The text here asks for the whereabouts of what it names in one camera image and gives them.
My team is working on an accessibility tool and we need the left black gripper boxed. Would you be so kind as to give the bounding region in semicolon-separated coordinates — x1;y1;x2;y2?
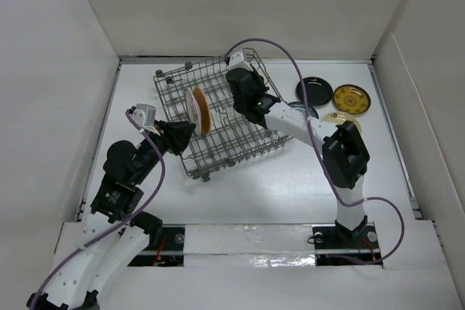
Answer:
133;118;195;184

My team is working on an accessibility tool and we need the white plate with red characters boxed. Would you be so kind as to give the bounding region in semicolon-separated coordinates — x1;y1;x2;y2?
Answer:
185;89;202;136

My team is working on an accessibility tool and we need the orange woven round plate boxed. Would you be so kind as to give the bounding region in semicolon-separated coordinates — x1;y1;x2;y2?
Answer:
193;86;212;134

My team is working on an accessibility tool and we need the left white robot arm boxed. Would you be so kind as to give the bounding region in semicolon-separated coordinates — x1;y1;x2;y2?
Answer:
27;121;195;309

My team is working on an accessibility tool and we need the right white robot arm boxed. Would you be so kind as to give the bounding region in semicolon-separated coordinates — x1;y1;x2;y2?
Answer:
226;68;370;247

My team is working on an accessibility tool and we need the blue floral teal plate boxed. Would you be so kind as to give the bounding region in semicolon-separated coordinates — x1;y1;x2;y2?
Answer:
288;101;320;119

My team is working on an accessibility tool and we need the black round plate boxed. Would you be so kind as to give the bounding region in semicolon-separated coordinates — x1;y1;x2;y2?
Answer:
296;76;333;107

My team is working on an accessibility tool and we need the cream plate with black print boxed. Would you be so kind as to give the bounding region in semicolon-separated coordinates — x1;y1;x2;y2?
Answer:
322;111;362;134

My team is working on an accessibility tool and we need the yellow and brown patterned plate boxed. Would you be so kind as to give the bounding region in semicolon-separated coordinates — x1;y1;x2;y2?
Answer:
332;84;371;115

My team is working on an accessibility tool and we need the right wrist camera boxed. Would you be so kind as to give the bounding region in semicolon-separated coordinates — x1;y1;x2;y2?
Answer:
225;49;254;72

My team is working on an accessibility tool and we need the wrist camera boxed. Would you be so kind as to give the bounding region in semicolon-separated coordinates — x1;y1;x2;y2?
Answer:
129;103;156;129
225;49;254;72

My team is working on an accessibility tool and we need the grey wire dish rack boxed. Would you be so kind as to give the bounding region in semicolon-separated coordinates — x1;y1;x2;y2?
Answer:
153;57;291;181

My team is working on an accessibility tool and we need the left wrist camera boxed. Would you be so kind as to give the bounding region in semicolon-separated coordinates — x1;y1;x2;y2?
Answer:
129;103;156;129

